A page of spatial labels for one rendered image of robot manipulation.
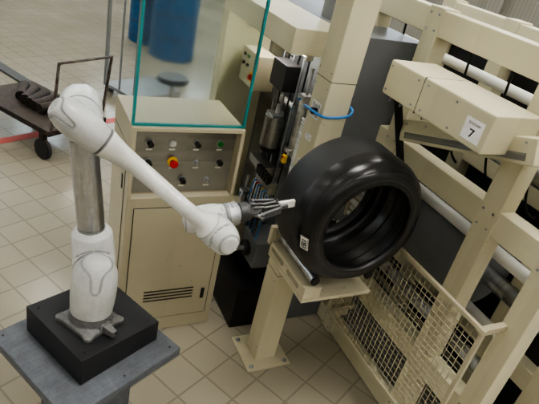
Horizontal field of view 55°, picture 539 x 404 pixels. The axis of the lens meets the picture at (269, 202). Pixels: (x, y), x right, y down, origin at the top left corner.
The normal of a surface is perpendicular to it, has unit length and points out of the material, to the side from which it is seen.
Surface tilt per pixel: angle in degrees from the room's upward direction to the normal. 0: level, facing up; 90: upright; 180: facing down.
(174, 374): 0
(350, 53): 90
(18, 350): 0
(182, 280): 90
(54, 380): 0
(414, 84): 90
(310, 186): 60
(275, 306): 90
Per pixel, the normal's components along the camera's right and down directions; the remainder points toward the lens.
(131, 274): 0.40, 0.53
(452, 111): -0.89, 0.04
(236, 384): 0.21, -0.85
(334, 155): -0.29, -0.70
